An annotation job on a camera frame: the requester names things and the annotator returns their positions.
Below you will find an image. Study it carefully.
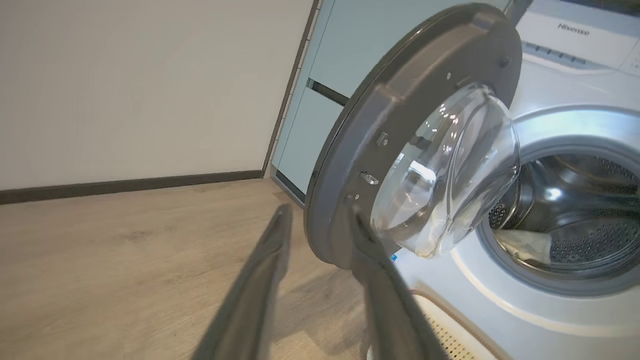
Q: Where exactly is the yellow garment with blue trim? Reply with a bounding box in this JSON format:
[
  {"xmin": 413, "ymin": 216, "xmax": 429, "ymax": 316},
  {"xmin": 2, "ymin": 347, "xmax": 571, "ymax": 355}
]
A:
[{"xmin": 494, "ymin": 229, "xmax": 554, "ymax": 267}]

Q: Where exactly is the white Hisense detergent drawer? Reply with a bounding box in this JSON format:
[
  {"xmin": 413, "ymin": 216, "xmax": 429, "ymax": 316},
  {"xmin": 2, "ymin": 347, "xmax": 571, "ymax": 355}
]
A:
[{"xmin": 515, "ymin": 9, "xmax": 640, "ymax": 72}]

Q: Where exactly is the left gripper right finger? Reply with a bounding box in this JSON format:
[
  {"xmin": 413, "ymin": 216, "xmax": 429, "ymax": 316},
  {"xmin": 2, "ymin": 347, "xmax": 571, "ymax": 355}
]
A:
[{"xmin": 350, "ymin": 207, "xmax": 448, "ymax": 360}]

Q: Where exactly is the dark baseboard strip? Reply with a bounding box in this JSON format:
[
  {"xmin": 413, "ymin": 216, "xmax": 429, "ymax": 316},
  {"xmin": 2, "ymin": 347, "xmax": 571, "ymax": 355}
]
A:
[{"xmin": 0, "ymin": 170, "xmax": 264, "ymax": 206}]

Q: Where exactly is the dark round washer door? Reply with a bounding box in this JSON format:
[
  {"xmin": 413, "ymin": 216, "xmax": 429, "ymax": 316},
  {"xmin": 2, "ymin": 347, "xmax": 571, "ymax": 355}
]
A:
[{"xmin": 304, "ymin": 2, "xmax": 523, "ymax": 271}]

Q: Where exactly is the white front-load washing machine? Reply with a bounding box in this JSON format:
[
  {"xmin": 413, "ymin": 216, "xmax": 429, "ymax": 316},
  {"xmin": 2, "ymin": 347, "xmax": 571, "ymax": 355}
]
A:
[{"xmin": 390, "ymin": 0, "xmax": 640, "ymax": 360}]

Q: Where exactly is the cream perforated laundry basket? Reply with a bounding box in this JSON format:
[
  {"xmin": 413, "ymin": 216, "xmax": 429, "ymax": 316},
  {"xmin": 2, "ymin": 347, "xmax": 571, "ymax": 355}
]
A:
[{"xmin": 367, "ymin": 292, "xmax": 512, "ymax": 360}]

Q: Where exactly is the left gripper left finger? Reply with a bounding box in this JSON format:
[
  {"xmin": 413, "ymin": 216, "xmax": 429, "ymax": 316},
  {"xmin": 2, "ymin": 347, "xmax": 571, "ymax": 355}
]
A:
[{"xmin": 192, "ymin": 204, "xmax": 294, "ymax": 360}]

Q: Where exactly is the stainless steel washing machine drum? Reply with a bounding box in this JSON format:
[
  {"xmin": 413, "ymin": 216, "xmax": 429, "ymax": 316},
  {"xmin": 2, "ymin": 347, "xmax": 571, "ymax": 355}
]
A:
[{"xmin": 487, "ymin": 154, "xmax": 640, "ymax": 276}]

